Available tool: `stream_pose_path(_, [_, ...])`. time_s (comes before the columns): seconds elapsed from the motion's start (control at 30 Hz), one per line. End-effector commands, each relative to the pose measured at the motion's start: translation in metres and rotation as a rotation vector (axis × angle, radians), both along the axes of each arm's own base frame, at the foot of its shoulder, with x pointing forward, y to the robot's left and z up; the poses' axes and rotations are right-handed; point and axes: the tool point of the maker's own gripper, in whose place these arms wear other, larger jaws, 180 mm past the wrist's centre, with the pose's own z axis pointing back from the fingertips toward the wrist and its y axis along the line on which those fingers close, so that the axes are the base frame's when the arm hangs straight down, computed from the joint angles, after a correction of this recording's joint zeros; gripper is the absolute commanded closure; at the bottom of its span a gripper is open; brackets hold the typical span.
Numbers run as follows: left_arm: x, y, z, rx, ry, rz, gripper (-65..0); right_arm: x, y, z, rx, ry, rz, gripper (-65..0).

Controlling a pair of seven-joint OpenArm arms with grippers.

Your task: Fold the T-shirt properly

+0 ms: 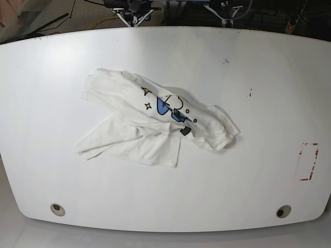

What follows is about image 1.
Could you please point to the arm base stand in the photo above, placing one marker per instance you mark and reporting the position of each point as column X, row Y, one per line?
column 132, row 12
column 229, row 11

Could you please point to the power strip with red light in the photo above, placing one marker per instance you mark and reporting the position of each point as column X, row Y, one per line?
column 294, row 17

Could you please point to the left table grommet hole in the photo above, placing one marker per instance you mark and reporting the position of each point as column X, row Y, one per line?
column 57, row 209

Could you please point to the table grommet hole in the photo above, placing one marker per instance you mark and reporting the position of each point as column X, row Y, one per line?
column 283, row 211
column 57, row 209

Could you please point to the red tape rectangle marking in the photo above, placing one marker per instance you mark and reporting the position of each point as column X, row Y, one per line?
column 307, row 161

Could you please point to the white printed T-shirt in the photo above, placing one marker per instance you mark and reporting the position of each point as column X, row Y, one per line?
column 148, row 121

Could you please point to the right table grommet hole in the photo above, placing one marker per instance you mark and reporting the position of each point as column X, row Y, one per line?
column 283, row 211

